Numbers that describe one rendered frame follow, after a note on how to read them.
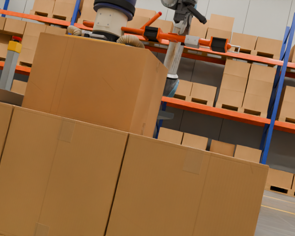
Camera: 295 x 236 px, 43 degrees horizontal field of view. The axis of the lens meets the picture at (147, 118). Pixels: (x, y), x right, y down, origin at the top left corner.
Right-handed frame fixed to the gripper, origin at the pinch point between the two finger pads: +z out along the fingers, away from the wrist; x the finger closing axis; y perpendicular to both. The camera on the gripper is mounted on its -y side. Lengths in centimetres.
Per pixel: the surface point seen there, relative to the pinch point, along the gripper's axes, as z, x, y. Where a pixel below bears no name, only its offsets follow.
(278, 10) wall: -366, -856, -34
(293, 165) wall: 37, -867, -154
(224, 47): 2.4, 5.6, -21.9
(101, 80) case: 31.5, 20.9, 29.9
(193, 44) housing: 2.7, 4.5, -6.5
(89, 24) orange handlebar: 1, 4, 52
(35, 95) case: 46, 20, 63
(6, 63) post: 25, -46, 136
